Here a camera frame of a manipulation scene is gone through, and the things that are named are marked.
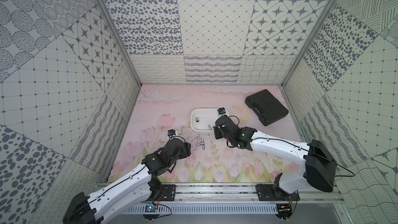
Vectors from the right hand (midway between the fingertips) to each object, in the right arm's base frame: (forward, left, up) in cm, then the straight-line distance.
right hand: (218, 126), depth 84 cm
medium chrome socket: (-4, +8, -12) cm, 16 cm away
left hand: (-9, +17, -3) cm, 19 cm away
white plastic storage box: (+12, +9, -13) cm, 20 cm away
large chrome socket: (+12, +13, -12) cm, 21 cm away
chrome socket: (-5, +12, -12) cm, 18 cm away
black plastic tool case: (+20, -35, -8) cm, 41 cm away
